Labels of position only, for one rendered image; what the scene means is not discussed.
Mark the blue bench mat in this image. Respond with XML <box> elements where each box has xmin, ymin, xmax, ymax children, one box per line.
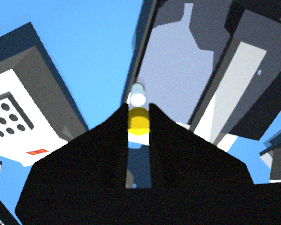
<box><xmin>0</xmin><ymin>0</ymin><xmax>281</xmax><ymax>225</ymax></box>

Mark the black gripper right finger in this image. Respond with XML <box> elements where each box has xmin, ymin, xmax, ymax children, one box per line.
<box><xmin>148</xmin><ymin>103</ymin><xmax>254</xmax><ymax>188</ymax></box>

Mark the white tube rack with round holes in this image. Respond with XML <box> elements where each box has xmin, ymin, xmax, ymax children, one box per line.
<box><xmin>126</xmin><ymin>169</ymin><xmax>134</xmax><ymax>188</ymax></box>

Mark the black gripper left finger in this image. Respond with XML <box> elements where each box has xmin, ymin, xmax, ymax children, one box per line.
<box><xmin>23</xmin><ymin>103</ymin><xmax>129</xmax><ymax>188</ymax></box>

